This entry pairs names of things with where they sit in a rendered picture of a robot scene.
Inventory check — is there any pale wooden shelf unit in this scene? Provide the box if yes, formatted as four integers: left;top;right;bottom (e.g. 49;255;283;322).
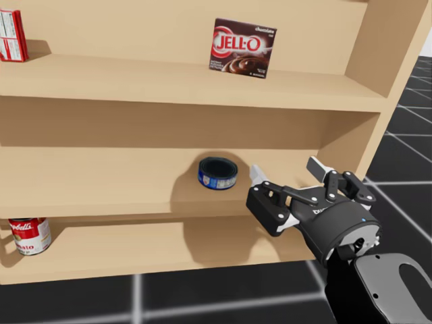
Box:
0;0;430;286

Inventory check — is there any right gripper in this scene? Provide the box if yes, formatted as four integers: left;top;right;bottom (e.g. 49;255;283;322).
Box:
245;155;384;268

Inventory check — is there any red and white can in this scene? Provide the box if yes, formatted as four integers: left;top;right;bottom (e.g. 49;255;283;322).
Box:
7;217;52;257

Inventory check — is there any blue flat can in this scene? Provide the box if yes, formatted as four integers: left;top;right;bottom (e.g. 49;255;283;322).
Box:
197;156;239;191

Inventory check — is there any brown and red carton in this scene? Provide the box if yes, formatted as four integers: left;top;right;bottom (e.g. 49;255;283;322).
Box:
209;18;278;79

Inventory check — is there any red and white carton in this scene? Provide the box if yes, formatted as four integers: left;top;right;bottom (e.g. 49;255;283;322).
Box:
0;9;28;63

